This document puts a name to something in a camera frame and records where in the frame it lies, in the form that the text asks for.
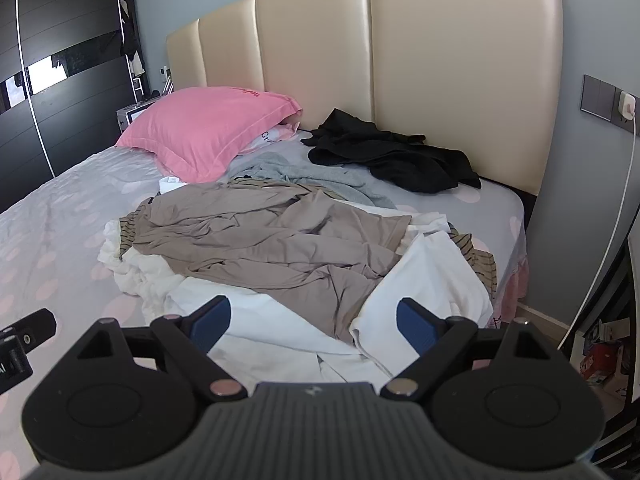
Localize grey pink-dotted bed sheet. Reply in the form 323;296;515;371
0;127;530;461

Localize cream padded headboard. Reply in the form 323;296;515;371
165;0;565;196

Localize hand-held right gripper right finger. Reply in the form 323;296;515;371
380;297;563;402

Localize white charger plug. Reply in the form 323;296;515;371
617;90;637;122

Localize pink pillow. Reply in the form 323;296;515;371
115;86;304;184

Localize silver bedside box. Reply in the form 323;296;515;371
116;101;158;133

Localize hanging dark clothes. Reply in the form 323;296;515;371
116;0;147;78

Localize taupe shirt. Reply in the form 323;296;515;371
131;181;413;345

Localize black garment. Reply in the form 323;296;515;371
301;108;482;195

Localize black wardrobe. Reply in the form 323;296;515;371
0;0;151;213

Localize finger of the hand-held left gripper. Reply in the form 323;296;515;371
0;308;56;356

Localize striped garment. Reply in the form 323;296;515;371
119;177;497;295

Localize red cardboard box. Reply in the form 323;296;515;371
577;320;626;386

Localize white charger cable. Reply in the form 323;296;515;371
556;117;640;350

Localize grey wall socket panel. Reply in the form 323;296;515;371
580;74;638;133

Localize grey crumpled garment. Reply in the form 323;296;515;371
229;152;396;209

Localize white printed pillow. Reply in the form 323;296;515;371
240;119;301;156

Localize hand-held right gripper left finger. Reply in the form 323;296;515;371
75;295;247;402

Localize white crumpled garment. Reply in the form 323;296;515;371
97;175;493;383

